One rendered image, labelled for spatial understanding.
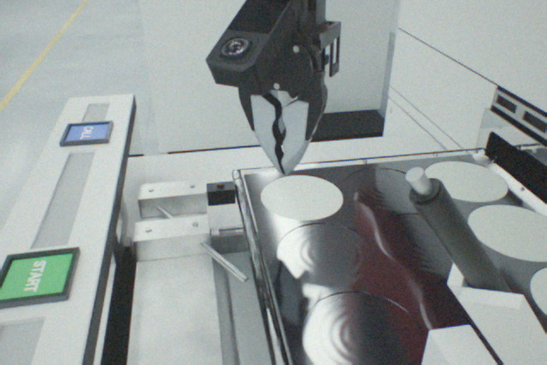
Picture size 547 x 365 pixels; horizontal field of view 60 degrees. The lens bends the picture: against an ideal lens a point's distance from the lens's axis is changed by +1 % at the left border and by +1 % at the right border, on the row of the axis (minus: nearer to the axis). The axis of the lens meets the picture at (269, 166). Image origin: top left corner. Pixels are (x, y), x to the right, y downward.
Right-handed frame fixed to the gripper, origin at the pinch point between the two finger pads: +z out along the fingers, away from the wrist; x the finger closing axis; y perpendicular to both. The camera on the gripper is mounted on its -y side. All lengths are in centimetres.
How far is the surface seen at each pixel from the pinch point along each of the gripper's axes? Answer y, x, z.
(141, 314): -16.3, 7.0, 9.3
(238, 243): 1.6, 7.1, 13.4
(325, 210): 4.4, -3.5, 7.3
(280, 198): 4.4, 2.2, 7.1
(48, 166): -9.4, 24.1, 0.5
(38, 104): 161, 255, 85
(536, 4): 32.4, -21.2, -12.2
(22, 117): 141, 247, 86
